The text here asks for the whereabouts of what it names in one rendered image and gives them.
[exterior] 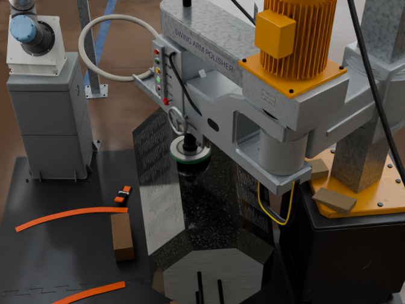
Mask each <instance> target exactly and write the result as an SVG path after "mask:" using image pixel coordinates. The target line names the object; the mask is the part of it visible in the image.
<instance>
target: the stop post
mask: <svg viewBox="0 0 405 304"><path fill-rule="evenodd" d="M77 6H78V14H79V18H80V25H81V31H82V30H83V29H84V27H85V26H86V25H87V24H88V23H90V22H91V19H90V11H89V3H88V0H77ZM84 50H85V53H86V55H87V57H88V59H89V60H90V61H91V62H92V63H93V64H94V65H95V66H96V67H98V65H97V60H96V52H95V44H94V39H93V32H92V28H91V29H90V30H89V31H88V33H87V34H86V36H85V39H84ZM87 70H88V74H89V81H90V86H86V88H85V93H86V99H92V98H107V91H108V85H107V84H101V85H100V81H99V75H98V74H96V73H95V72H93V71H92V70H91V69H90V68H89V67H88V66H87Z"/></svg>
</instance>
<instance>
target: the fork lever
mask: <svg viewBox="0 0 405 304"><path fill-rule="evenodd" d="M149 70H150V71H151V76H150V77H148V78H146V79H143V80H141V79H140V78H138V77H137V76H136V75H135V74H133V78H134V83H135V84H136V85H137V86H138V87H140V88H141V89H142V90H143V91H144V92H145V93H146V94H147V95H148V96H149V97H151V98H152V99H153V100H154V101H155V102H156V103H157V104H158V105H159V106H160V107H161V97H160V96H159V95H158V93H157V92H156V91H155V78H154V70H153V69H152V68H150V69H149ZM187 131H188V132H190V133H191V134H192V135H193V136H194V137H196V128H195V127H194V126H193V125H192V124H188V125H187ZM196 145H197V146H198V147H200V146H201V143H200V141H196ZM204 146H205V147H207V148H210V140H209V139H208V138H207V137H205V136H204Z"/></svg>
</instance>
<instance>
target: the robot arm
mask: <svg viewBox="0 0 405 304"><path fill-rule="evenodd" d="M8 1H9V6H10V13H11V22H10V32H11V35H12V36H13V37H14V38H15V39H16V40H17V41H19V42H21V43H23V45H24V47H25V48H26V49H27V50H29V51H30V52H33V53H36V54H38V53H42V52H44V51H46V50H47V49H48V48H49V47H50V45H51V42H52V34H51V32H50V30H49V29H48V28H47V27H46V26H44V25H42V24H38V20H37V13H36V6H35V0H8Z"/></svg>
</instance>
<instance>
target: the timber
mask: <svg viewBox="0 0 405 304"><path fill-rule="evenodd" d="M111 226H112V234H113V247H114V252H115V259H116V262H118V261H126V260H130V259H135V257H134V248H133V239H132V233H131V224H130V215H129V212H127V213H122V214H114V215H111Z"/></svg>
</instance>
